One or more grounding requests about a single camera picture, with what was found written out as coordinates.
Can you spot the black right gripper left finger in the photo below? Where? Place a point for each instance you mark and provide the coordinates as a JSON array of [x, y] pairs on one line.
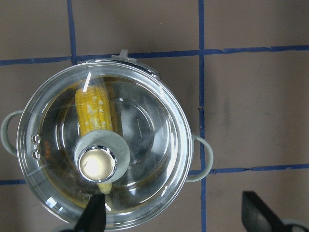
[[93, 218]]

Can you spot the glass pot lid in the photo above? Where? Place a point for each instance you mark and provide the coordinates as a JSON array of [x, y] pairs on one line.
[[145, 114]]

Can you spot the brown paper table mat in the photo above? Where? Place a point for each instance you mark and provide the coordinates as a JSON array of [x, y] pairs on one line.
[[239, 68]]

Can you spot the yellow corn cob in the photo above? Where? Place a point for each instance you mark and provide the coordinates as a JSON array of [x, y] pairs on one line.
[[96, 162]]

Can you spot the pale green cooking pot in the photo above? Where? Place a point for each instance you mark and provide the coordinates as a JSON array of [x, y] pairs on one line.
[[202, 155]]

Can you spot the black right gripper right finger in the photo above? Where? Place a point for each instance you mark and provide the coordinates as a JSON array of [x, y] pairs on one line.
[[258, 217]]

